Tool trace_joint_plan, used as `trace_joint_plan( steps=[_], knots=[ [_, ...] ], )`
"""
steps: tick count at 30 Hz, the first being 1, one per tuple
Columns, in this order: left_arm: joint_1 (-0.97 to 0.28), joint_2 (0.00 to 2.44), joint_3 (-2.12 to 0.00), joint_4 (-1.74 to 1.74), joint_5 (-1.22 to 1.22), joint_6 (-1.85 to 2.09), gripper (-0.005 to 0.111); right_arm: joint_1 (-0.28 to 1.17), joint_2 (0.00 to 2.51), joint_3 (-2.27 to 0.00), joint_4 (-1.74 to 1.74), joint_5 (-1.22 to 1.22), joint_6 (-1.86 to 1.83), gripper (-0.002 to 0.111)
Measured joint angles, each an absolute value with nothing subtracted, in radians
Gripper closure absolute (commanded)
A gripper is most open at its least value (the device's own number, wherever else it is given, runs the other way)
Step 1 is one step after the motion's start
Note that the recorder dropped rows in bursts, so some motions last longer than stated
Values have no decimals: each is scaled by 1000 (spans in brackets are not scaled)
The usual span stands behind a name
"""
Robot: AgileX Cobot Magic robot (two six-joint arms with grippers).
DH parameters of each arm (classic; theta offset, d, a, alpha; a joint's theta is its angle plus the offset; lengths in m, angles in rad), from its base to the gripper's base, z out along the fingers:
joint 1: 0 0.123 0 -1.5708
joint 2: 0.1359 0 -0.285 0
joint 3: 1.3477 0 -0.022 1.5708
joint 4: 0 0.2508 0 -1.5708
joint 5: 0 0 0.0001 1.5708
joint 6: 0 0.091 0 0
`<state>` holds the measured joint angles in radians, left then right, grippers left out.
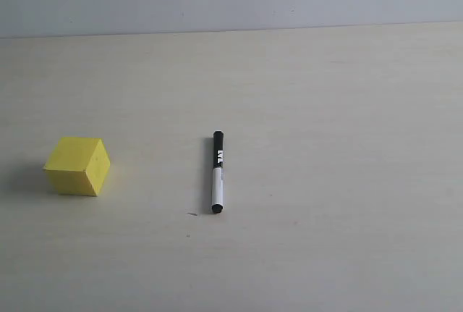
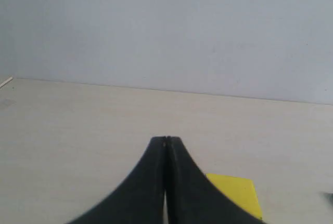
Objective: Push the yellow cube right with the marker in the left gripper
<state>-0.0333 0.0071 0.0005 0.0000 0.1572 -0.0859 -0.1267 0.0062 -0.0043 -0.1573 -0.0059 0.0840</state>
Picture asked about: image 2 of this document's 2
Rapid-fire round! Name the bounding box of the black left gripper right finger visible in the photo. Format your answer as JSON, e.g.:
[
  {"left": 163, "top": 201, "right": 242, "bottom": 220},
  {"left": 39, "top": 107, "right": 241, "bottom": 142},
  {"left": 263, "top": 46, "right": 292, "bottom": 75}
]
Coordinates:
[{"left": 165, "top": 136, "right": 263, "bottom": 223}]

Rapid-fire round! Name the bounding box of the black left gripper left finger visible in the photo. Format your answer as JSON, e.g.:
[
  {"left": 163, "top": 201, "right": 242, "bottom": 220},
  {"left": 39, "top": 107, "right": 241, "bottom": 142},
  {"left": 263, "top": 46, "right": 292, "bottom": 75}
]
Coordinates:
[{"left": 70, "top": 137, "right": 166, "bottom": 224}]

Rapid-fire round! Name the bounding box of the yellow cube block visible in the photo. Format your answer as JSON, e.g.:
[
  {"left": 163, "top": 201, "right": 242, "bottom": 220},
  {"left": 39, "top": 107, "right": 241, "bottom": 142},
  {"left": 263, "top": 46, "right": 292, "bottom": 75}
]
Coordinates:
[{"left": 206, "top": 173, "right": 263, "bottom": 220}]

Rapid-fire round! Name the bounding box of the white stick at table edge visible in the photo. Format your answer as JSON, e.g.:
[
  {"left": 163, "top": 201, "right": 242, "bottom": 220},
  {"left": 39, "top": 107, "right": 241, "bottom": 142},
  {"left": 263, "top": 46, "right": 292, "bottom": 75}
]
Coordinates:
[{"left": 0, "top": 77, "right": 13, "bottom": 88}]

